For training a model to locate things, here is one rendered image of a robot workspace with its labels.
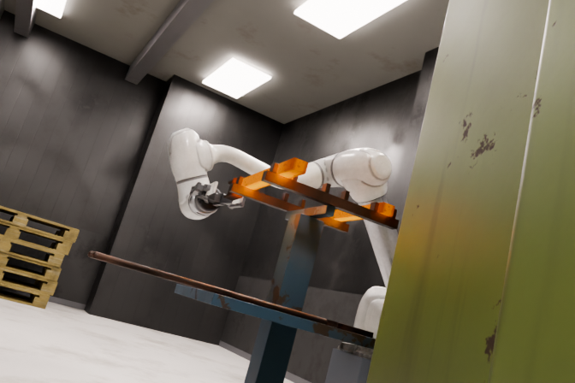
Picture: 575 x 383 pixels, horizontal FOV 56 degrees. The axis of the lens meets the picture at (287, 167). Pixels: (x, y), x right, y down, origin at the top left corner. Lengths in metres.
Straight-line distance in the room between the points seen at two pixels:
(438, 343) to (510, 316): 0.29
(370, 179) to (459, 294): 1.16
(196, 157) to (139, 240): 6.61
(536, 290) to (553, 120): 0.13
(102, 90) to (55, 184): 1.60
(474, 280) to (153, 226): 7.78
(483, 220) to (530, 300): 0.28
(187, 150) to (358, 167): 0.57
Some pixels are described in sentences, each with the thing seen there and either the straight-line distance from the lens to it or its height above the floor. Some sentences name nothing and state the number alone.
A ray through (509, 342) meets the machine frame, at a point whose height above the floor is 0.69.
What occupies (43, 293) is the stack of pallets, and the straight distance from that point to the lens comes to 7.37.
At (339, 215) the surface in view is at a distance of 1.31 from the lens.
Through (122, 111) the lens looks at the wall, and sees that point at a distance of 8.92.
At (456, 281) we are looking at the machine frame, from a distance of 0.72.
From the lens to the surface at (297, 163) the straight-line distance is 1.00.
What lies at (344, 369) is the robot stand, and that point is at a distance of 2.19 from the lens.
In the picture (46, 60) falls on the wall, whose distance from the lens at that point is 8.96.
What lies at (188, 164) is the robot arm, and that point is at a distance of 1.71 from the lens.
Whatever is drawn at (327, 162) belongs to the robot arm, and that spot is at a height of 1.22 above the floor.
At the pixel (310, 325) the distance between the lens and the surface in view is 1.05.
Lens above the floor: 0.66
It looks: 15 degrees up
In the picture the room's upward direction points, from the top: 16 degrees clockwise
